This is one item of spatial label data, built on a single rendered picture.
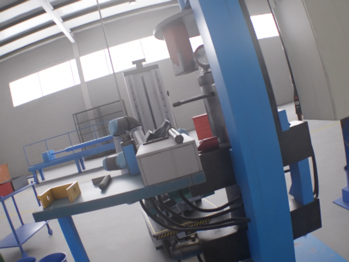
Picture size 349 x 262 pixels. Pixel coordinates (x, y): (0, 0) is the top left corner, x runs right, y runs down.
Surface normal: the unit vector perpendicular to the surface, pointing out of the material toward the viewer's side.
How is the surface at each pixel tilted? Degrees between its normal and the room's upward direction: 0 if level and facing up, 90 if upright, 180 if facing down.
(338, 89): 90
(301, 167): 90
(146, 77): 90
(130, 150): 90
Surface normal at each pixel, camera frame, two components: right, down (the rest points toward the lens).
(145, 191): 0.07, 0.05
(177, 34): 0.48, -0.07
